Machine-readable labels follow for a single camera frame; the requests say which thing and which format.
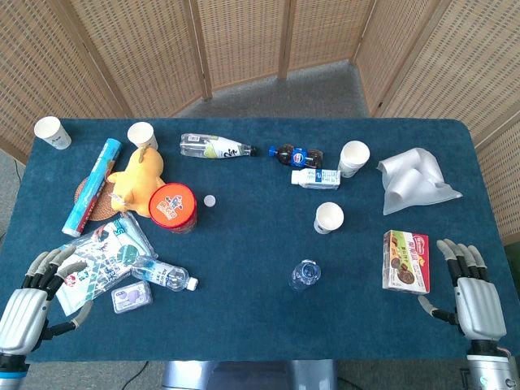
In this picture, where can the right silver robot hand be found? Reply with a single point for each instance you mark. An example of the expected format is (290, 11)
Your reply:
(481, 308)

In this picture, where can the wooden rattan folding screen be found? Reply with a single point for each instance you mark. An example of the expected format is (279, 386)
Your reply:
(243, 40)

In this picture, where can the long blue plastic wrap box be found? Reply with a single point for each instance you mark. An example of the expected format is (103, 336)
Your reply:
(95, 183)

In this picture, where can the white green snack bag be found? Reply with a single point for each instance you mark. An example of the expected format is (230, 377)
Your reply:
(107, 256)

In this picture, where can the red-lidded round container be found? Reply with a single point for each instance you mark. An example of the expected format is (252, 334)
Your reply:
(172, 205)

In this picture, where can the red green cookie box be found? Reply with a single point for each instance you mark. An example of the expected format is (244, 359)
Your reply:
(406, 262)

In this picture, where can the clear case purple insert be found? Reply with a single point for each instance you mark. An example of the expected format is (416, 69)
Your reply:
(132, 296)

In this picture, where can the stacked white paper cups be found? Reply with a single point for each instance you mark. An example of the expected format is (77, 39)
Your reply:
(352, 156)

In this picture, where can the Pepsi cola bottle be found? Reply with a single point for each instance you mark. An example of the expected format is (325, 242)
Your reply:
(297, 156)

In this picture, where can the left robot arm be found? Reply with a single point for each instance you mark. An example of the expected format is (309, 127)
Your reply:
(12, 371)

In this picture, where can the white paper cup grey print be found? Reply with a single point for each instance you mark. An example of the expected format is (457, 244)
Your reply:
(55, 136)

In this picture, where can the clear water bottle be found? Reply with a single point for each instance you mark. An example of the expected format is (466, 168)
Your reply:
(304, 276)

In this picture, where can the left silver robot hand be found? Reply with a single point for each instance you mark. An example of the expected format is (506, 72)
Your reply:
(20, 317)

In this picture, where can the plain white paper cup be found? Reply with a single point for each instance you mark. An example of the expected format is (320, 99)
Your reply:
(142, 134)

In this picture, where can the clear bottle lime label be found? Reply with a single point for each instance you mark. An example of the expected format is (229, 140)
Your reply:
(215, 147)

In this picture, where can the white plastic bag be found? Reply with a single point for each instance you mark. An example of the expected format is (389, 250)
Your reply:
(410, 183)

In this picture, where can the white milk bottle blue label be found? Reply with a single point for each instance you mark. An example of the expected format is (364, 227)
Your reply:
(319, 178)

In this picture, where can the round woven brown coaster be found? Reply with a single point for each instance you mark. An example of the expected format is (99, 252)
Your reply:
(101, 208)

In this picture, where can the yellow plush toy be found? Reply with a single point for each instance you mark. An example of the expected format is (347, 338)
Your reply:
(140, 178)

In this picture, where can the capped Aquafina water bottle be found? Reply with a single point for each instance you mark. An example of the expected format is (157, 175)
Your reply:
(162, 274)

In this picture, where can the grey robot torso base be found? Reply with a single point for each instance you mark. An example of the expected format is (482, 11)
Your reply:
(248, 375)

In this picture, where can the paper cup blue flower print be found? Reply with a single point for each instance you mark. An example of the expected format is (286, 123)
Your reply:
(328, 217)

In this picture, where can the white bottle cap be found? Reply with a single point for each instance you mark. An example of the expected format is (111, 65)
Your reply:
(209, 201)

